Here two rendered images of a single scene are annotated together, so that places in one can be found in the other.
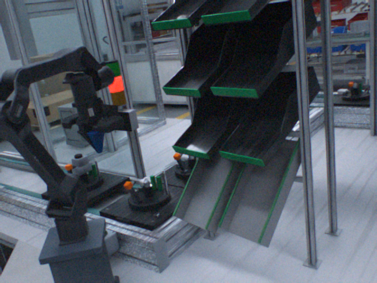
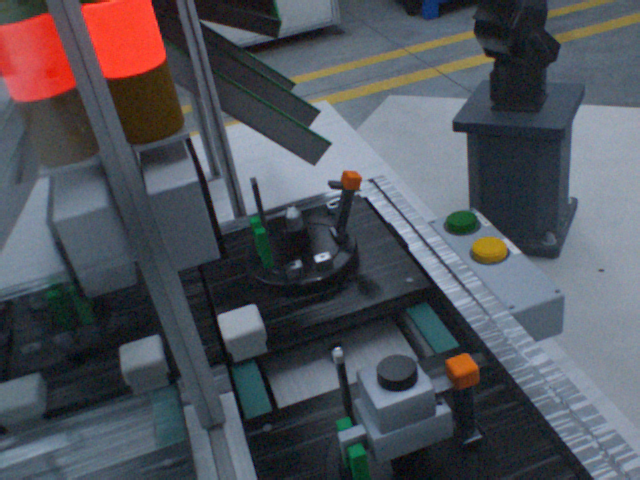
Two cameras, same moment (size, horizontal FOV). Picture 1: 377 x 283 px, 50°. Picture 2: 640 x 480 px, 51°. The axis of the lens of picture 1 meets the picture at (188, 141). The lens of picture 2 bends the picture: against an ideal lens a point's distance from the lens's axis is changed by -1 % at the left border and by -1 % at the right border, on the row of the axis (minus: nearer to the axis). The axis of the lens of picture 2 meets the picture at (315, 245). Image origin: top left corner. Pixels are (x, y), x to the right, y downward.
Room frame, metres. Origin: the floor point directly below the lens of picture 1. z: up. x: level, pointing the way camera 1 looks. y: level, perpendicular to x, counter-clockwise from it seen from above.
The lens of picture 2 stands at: (1.73, 0.61, 1.45)
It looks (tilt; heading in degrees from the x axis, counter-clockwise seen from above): 34 degrees down; 219
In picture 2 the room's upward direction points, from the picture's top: 11 degrees counter-clockwise
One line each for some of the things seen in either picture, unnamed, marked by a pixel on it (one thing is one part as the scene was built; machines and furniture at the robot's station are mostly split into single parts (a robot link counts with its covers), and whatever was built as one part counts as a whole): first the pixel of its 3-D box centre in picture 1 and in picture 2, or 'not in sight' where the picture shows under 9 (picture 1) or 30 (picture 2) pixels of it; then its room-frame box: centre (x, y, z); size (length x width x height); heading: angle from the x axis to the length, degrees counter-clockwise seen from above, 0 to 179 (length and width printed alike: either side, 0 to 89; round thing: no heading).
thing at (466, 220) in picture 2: not in sight; (462, 224); (1.05, 0.30, 0.96); 0.04 x 0.04 x 0.02
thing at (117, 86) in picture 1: (115, 83); (121, 30); (1.42, 0.22, 1.33); 0.05 x 0.05 x 0.05
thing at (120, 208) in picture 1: (147, 189); (296, 233); (1.21, 0.15, 1.01); 0.24 x 0.24 x 0.13; 51
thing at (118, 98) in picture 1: (118, 97); (142, 98); (1.42, 0.22, 1.28); 0.05 x 0.05 x 0.05
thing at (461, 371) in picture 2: (72, 173); (454, 400); (1.39, 0.44, 1.04); 0.04 x 0.02 x 0.08; 141
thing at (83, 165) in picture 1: (82, 162); (388, 404); (1.43, 0.41, 1.06); 0.08 x 0.04 x 0.07; 141
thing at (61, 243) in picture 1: (72, 226); (518, 80); (0.89, 0.31, 1.09); 0.07 x 0.07 x 0.06; 5
